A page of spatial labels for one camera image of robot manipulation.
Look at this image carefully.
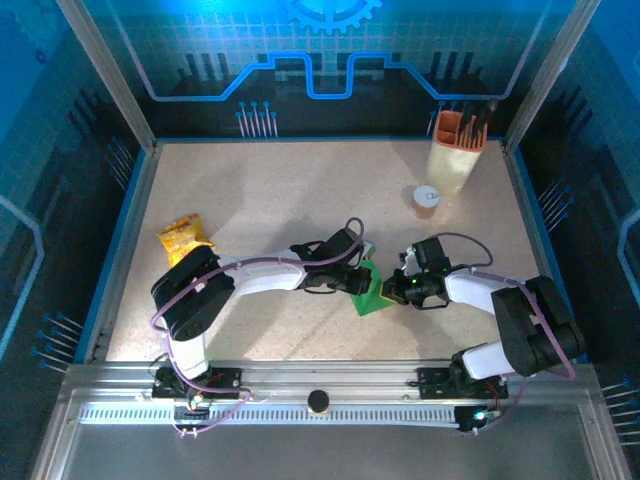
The white slotted cable duct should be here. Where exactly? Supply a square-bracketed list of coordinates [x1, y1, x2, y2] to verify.
[79, 403, 461, 427]

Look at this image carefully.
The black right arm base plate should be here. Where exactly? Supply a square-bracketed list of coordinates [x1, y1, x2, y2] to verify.
[417, 367, 510, 400]

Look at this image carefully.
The cream orange utensil holder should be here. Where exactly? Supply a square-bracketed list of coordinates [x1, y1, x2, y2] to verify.
[424, 110, 489, 197]

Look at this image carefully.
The aluminium frame post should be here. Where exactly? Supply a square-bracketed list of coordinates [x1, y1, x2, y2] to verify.
[53, 0, 162, 154]
[501, 0, 604, 155]

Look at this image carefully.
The yellow snack bag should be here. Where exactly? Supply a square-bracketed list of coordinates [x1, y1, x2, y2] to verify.
[157, 213, 217, 266]

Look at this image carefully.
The orange can silver lid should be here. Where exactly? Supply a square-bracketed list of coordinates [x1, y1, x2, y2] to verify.
[411, 184, 443, 220]

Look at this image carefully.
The black round knob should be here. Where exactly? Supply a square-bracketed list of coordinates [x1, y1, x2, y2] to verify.
[307, 389, 331, 415]

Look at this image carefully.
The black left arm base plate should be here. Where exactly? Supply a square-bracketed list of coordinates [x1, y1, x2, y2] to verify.
[152, 367, 242, 400]

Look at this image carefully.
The small lit controller board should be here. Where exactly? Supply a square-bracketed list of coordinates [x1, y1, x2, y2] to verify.
[457, 405, 503, 434]
[173, 393, 214, 415]

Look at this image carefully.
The black utensil handle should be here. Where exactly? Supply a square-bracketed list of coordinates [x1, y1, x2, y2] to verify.
[458, 102, 477, 149]
[474, 97, 500, 146]

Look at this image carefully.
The blue table edge strip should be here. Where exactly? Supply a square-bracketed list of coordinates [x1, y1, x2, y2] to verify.
[503, 142, 592, 365]
[73, 142, 162, 365]

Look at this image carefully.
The aluminium front rail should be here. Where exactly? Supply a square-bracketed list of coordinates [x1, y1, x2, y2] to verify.
[57, 358, 601, 407]

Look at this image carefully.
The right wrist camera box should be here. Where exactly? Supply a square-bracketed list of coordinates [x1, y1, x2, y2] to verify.
[398, 237, 452, 277]

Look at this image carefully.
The grey metal front panel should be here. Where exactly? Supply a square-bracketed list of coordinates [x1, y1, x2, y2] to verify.
[29, 389, 632, 480]

